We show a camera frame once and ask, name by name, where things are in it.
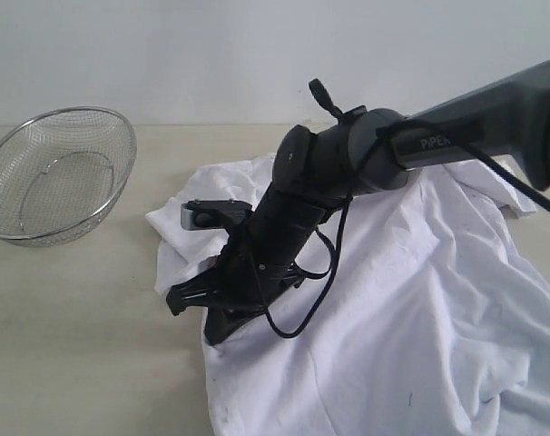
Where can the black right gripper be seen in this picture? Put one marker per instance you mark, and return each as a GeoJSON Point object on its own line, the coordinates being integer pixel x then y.
{"type": "Point", "coordinates": [236, 290]}

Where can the white t-shirt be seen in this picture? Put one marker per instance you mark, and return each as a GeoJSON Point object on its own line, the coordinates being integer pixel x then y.
{"type": "Point", "coordinates": [435, 325]}

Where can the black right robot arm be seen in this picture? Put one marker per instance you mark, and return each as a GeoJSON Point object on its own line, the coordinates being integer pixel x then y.
{"type": "Point", "coordinates": [504, 125]}

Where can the metal mesh basket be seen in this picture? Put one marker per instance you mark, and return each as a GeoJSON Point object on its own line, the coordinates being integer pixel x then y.
{"type": "Point", "coordinates": [61, 173]}

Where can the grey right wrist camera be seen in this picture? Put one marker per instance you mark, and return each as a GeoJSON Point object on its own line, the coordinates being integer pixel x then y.
{"type": "Point", "coordinates": [199, 215]}

